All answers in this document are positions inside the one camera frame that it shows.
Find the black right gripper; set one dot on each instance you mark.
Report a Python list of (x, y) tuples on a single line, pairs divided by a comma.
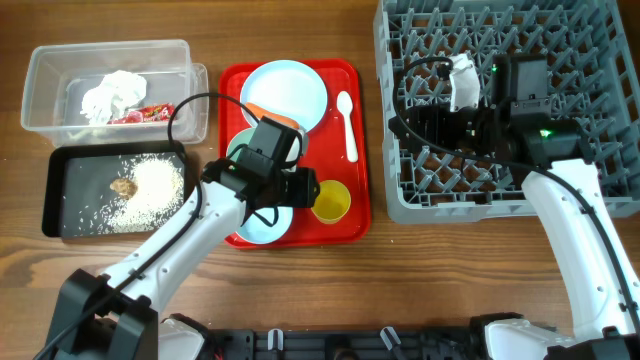
[(405, 126)]

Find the light blue bowl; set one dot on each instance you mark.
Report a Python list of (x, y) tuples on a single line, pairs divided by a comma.
[(257, 232)]

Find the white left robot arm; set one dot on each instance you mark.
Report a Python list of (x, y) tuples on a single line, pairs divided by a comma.
[(116, 315)]

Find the brown walnut food scrap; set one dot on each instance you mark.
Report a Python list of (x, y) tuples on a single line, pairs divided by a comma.
[(124, 187)]

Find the clear plastic waste bin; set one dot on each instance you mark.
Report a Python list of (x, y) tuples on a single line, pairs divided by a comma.
[(59, 76)]

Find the red snack wrapper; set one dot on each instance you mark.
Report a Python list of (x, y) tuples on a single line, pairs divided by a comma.
[(148, 114)]

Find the white plastic spoon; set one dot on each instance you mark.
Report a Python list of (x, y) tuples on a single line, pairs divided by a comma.
[(345, 107)]

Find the black food waste tray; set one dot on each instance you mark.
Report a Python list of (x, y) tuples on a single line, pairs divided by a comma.
[(57, 174)]

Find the red serving tray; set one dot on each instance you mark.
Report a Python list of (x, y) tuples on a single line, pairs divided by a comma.
[(326, 154)]

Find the orange carrot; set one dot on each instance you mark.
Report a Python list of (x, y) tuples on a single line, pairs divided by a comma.
[(261, 112)]

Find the white rice pile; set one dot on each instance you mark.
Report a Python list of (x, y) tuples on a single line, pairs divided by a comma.
[(92, 208)]

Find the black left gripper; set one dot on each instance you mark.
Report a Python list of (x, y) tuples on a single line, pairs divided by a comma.
[(310, 187)]

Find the green bowl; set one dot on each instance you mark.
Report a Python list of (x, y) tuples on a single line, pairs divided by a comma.
[(243, 137)]

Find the grey dishwasher rack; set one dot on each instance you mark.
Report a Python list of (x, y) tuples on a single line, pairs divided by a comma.
[(591, 78)]

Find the yellow cup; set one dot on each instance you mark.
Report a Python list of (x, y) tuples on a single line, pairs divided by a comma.
[(333, 202)]

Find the light blue plate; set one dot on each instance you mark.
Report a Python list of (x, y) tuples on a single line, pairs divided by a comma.
[(288, 88)]

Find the white napkin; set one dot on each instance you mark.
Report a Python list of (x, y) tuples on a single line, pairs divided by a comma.
[(117, 92)]

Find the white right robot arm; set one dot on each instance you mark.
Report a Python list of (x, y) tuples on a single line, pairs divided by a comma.
[(601, 284)]

